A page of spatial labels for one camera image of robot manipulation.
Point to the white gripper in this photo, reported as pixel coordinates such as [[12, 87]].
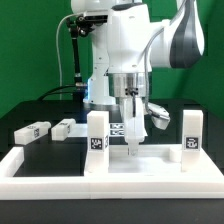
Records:
[[134, 128]]

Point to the white desk top tray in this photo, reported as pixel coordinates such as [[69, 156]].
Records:
[[151, 160]]

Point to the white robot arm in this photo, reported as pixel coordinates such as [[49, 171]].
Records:
[[126, 46]]

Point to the sheet with fiducial markers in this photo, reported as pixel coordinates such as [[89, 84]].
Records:
[[115, 130]]

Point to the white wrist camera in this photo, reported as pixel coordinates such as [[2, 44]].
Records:
[[159, 116]]

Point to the white U-shaped frame fence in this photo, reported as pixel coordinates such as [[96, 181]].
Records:
[[101, 186]]

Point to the black camera on stand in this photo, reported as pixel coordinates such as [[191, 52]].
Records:
[[89, 20]]

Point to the black camera stand pole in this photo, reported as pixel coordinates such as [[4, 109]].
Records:
[[74, 39]]

